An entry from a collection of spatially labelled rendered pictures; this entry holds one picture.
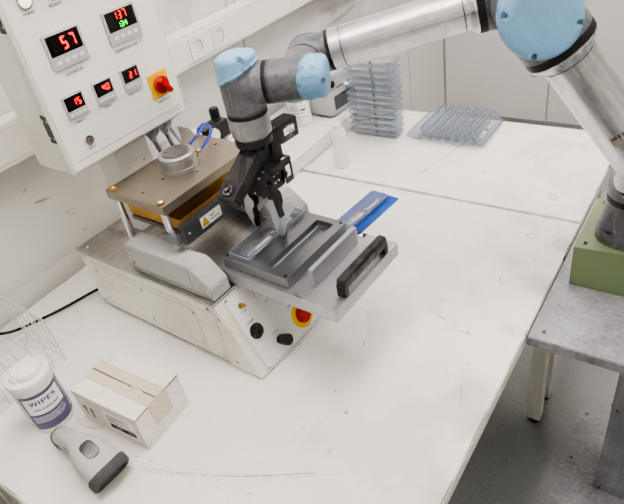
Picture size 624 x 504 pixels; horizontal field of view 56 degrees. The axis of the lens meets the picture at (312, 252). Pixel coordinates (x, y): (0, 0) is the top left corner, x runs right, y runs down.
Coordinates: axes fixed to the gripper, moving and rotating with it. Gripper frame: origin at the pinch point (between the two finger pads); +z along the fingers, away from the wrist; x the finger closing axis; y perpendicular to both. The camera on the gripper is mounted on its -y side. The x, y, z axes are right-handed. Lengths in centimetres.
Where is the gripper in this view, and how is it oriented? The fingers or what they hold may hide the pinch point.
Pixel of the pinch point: (267, 229)
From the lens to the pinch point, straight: 119.7
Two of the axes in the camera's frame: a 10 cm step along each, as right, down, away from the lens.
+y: 5.8, -5.6, 6.0
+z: 1.6, 7.9, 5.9
